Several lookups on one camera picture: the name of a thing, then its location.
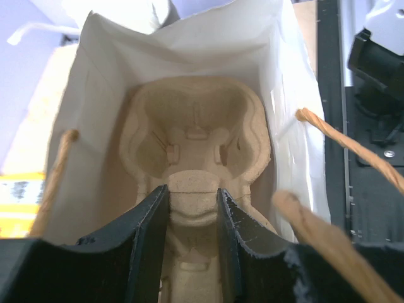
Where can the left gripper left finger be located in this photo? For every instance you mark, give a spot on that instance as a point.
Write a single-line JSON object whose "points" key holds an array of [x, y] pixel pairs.
{"points": [[121, 262]]}

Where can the yellow snack bag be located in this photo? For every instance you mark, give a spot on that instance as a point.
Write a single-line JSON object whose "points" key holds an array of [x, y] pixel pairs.
{"points": [[21, 195]]}

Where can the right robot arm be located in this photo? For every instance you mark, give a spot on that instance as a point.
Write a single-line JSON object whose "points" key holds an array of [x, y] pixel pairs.
{"points": [[377, 58]]}

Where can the brown paper bag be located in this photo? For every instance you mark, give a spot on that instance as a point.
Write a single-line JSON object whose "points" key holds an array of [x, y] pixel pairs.
{"points": [[255, 42]]}

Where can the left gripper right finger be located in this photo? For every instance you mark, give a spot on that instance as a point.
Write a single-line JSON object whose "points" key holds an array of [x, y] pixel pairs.
{"points": [[256, 265]]}

